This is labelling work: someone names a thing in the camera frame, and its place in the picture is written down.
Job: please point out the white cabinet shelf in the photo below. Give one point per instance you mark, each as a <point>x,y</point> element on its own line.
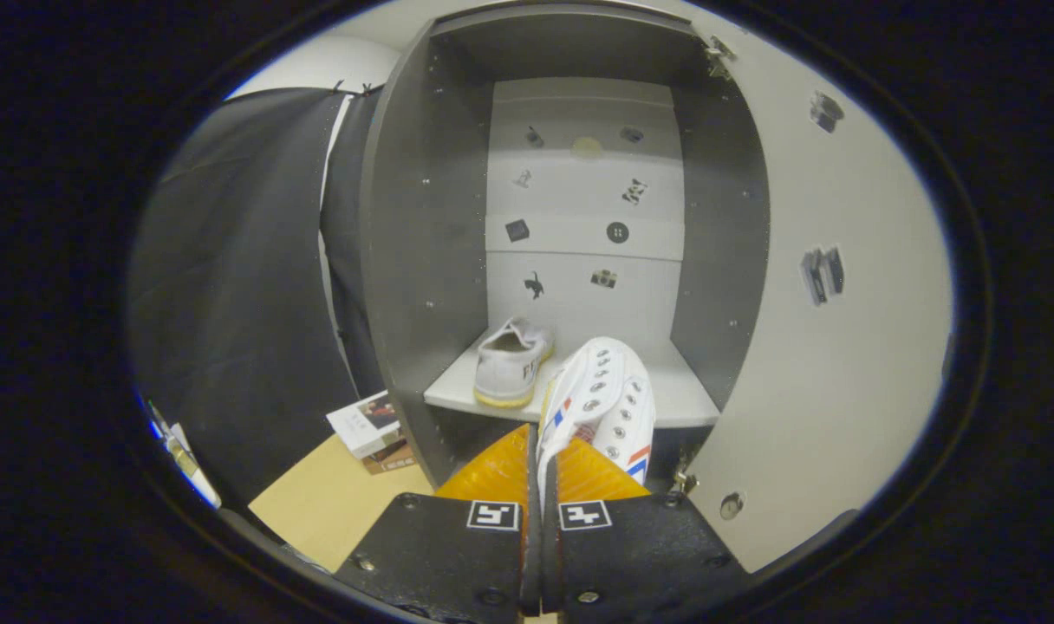
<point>683,394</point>

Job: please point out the white side table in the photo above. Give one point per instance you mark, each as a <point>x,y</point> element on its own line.
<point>199,485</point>

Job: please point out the white book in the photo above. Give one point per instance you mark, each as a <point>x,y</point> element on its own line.
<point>358,425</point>

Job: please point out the black backdrop cloth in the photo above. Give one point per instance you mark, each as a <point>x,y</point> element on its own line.
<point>232,303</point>

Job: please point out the grey shoe cabinet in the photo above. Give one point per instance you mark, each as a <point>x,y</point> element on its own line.
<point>423,217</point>

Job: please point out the brown book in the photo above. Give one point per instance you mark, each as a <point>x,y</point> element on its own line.
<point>393,459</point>

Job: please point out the row of small cloth clips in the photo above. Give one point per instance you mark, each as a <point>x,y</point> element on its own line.
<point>337,87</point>

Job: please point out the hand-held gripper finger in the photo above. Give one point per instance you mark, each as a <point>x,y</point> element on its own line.
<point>550,563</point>
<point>531,563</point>

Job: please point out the metal door hinge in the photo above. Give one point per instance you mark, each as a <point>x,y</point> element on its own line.
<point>685,477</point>
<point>716,56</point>

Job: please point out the white canvas shoe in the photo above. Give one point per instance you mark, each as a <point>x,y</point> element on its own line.
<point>505,368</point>
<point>601,390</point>

